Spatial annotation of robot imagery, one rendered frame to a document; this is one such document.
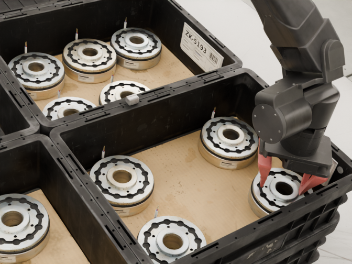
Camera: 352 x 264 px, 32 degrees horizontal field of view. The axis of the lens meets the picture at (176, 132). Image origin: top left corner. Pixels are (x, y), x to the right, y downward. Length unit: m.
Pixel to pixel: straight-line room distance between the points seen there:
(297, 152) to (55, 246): 0.38
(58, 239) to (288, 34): 0.44
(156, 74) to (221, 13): 0.52
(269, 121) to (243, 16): 0.92
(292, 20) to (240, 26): 0.87
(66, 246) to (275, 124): 0.35
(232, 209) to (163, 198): 0.11
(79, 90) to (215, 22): 0.60
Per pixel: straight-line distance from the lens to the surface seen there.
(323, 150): 0.96
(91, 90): 1.18
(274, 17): 0.82
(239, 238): 0.85
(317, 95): 0.87
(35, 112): 0.97
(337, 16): 3.33
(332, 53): 0.85
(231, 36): 1.63
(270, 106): 0.82
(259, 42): 1.64
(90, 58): 1.19
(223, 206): 1.01
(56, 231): 0.94
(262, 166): 0.94
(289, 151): 0.93
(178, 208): 0.99
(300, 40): 0.83
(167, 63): 1.27
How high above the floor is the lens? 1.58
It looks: 42 degrees down
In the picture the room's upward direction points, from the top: 12 degrees clockwise
